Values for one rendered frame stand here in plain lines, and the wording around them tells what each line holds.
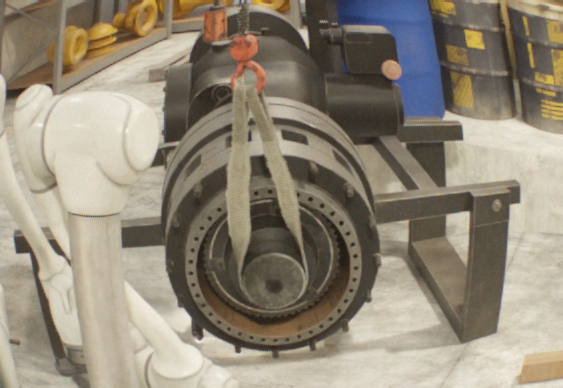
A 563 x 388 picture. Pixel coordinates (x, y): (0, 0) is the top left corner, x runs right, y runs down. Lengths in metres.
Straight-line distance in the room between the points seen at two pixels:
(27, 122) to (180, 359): 0.54
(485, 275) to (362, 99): 0.83
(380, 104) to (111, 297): 2.66
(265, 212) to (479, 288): 1.45
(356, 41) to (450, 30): 1.71
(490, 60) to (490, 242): 1.97
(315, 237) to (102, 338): 1.31
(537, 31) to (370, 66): 1.79
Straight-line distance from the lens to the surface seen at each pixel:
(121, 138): 1.47
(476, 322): 4.10
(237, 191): 2.63
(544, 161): 5.19
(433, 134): 4.84
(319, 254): 2.82
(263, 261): 2.66
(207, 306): 2.76
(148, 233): 3.78
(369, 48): 4.09
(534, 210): 5.29
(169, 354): 1.82
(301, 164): 2.72
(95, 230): 1.54
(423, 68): 5.50
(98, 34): 10.50
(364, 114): 4.12
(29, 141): 1.60
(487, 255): 3.99
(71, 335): 2.19
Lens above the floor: 1.86
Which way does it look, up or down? 18 degrees down
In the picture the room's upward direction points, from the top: 3 degrees counter-clockwise
